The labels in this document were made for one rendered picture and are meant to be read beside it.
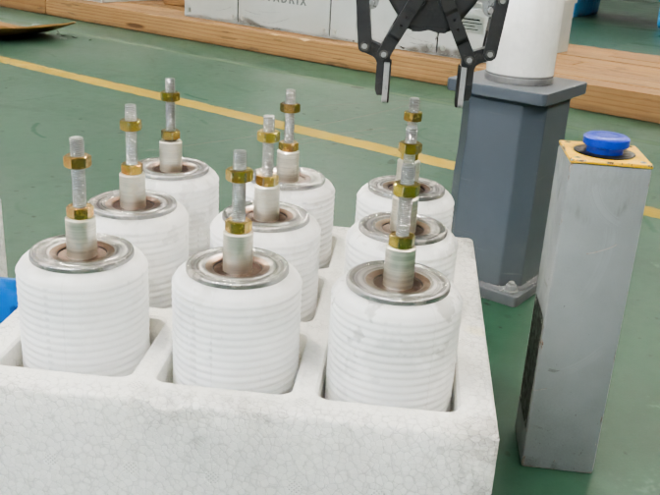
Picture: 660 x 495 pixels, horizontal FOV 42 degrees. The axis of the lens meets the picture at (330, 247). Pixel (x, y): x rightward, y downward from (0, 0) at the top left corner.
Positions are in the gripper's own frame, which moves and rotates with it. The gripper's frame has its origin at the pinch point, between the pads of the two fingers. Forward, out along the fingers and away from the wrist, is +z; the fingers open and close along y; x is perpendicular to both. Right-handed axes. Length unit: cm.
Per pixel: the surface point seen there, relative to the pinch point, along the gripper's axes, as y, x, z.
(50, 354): -26.0, -27.5, 15.8
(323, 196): -8.6, -2.2, 10.6
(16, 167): -75, 78, 35
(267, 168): -12.8, -11.8, 5.3
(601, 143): 15.6, -6.5, 2.4
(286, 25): -44, 248, 26
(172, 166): -23.9, -0.2, 9.2
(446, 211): 3.2, -2.7, 10.9
